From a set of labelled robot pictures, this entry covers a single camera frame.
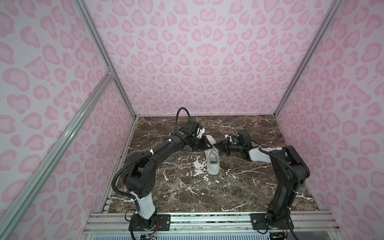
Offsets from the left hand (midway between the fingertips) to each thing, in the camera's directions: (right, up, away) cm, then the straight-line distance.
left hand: (213, 145), depth 83 cm
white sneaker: (0, -10, +1) cm, 10 cm away
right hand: (+2, 0, +4) cm, 5 cm away
